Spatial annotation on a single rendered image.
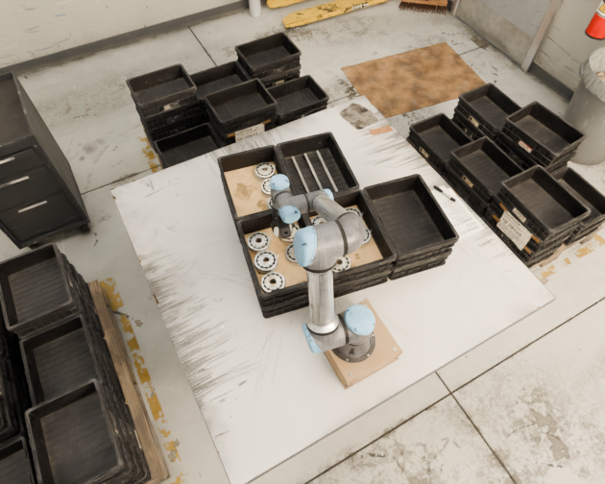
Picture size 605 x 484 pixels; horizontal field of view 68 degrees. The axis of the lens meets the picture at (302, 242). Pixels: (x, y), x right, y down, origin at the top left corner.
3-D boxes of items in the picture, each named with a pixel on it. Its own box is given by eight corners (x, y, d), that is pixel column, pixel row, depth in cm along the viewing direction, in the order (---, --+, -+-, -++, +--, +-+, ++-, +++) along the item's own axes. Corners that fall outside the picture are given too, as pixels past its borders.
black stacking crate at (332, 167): (357, 203, 221) (360, 188, 211) (300, 218, 215) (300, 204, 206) (329, 148, 241) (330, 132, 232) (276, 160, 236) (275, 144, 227)
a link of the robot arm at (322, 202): (378, 218, 138) (326, 181, 181) (346, 226, 135) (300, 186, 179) (381, 252, 142) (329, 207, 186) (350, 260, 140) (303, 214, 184)
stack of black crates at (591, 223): (598, 229, 295) (619, 207, 275) (565, 248, 286) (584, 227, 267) (552, 188, 314) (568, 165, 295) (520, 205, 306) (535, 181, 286)
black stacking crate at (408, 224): (452, 253, 205) (460, 239, 196) (393, 271, 200) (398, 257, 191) (414, 189, 226) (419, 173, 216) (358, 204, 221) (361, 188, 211)
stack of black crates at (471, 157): (509, 210, 303) (530, 176, 275) (473, 228, 295) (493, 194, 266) (470, 171, 322) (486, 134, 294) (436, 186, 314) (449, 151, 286)
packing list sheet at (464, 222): (487, 228, 227) (488, 227, 226) (451, 246, 220) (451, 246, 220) (446, 183, 242) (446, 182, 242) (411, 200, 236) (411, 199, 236)
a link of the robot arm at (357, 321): (375, 340, 173) (382, 326, 162) (343, 350, 171) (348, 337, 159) (363, 312, 179) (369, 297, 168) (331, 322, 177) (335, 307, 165)
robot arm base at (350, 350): (377, 346, 183) (382, 336, 174) (348, 365, 178) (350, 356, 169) (355, 316, 189) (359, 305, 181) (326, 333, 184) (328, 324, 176)
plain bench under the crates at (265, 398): (499, 351, 264) (556, 298, 205) (251, 504, 221) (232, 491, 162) (352, 171, 341) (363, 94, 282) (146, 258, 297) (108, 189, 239)
